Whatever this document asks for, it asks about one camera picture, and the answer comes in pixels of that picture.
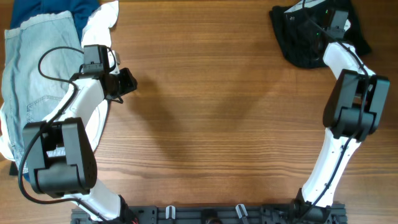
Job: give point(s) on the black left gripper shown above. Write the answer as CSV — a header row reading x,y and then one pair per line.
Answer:
x,y
129,83

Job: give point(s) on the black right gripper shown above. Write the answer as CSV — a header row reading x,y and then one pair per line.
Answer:
x,y
310,33

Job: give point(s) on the black shorts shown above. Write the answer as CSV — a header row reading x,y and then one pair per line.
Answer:
x,y
291,31

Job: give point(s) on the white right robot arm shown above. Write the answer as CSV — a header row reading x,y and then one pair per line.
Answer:
x,y
352,113

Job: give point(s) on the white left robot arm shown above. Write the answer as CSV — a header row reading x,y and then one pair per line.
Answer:
x,y
58,153

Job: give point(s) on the white garment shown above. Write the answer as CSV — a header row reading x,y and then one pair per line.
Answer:
x,y
99,31

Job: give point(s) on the light blue denim shorts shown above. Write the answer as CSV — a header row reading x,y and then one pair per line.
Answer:
x,y
28,77

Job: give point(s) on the dark blue garment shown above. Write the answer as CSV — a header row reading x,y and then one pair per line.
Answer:
x,y
56,9

